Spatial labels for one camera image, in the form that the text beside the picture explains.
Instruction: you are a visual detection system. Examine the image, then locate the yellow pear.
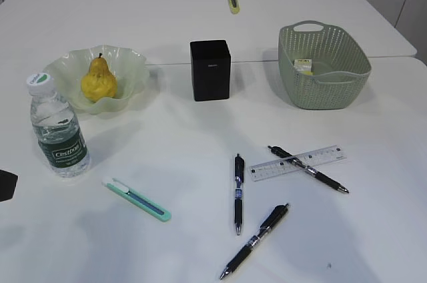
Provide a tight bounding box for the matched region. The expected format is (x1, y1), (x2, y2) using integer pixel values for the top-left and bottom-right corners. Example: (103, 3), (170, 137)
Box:
(81, 53), (118, 102)

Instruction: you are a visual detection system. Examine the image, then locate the clear plastic ruler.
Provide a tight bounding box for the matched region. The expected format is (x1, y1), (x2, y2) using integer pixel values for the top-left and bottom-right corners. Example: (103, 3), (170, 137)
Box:
(248, 145), (347, 181)

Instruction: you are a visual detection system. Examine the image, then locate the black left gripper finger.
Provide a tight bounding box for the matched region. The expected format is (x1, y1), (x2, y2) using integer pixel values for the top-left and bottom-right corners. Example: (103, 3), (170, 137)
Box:
(0, 170), (18, 202)

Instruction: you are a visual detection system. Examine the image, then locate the black gel pen on ruler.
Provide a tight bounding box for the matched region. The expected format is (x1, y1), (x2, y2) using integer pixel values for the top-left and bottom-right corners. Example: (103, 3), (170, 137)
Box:
(268, 146), (350, 194)

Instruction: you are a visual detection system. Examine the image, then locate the clear water bottle green label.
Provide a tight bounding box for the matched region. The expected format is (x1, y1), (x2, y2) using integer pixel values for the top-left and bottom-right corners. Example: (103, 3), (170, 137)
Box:
(26, 72), (90, 178)

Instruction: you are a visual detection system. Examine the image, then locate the teal utility knife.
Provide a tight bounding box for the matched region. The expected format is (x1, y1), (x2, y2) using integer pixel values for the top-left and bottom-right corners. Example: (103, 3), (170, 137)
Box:
(101, 178), (171, 222)

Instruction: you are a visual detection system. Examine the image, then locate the green woven plastic basket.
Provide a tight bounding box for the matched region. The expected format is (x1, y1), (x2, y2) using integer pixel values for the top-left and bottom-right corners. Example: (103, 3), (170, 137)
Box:
(278, 20), (372, 110)

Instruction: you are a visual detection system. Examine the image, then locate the yellow plastic packaging waste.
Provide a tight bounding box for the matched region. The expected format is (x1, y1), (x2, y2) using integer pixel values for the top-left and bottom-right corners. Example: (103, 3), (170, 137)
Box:
(294, 59), (313, 75)

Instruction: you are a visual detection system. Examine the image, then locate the black square pen holder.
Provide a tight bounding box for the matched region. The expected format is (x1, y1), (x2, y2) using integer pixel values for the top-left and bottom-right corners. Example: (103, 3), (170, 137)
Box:
(189, 39), (231, 101)

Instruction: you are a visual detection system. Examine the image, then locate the frosted green wavy glass plate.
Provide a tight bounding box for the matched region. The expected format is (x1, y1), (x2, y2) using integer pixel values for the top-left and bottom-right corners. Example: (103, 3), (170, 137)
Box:
(44, 45), (149, 114)

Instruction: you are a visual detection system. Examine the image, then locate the black gel pen front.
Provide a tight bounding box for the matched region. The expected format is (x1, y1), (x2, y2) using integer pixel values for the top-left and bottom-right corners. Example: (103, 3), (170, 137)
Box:
(219, 203), (290, 280)

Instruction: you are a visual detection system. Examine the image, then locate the black gel pen middle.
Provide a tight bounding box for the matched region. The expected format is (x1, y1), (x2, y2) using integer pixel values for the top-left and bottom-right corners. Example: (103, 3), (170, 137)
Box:
(234, 154), (245, 236)

